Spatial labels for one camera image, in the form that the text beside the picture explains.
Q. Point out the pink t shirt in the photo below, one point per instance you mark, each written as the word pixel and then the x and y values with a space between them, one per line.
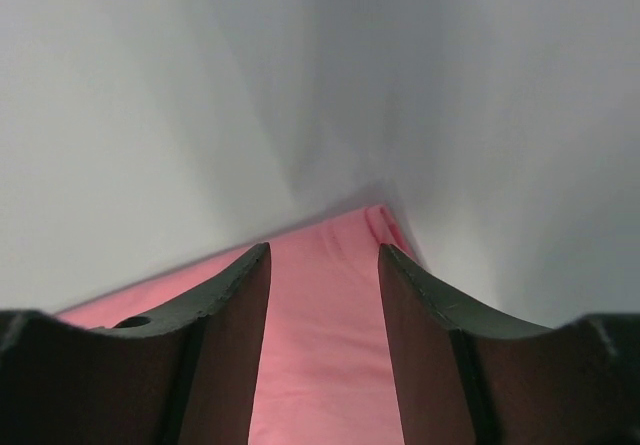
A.
pixel 325 374

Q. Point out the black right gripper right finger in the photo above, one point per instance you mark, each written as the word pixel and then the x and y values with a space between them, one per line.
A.
pixel 466 373

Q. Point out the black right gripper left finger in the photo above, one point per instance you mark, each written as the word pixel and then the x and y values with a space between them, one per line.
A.
pixel 184 372

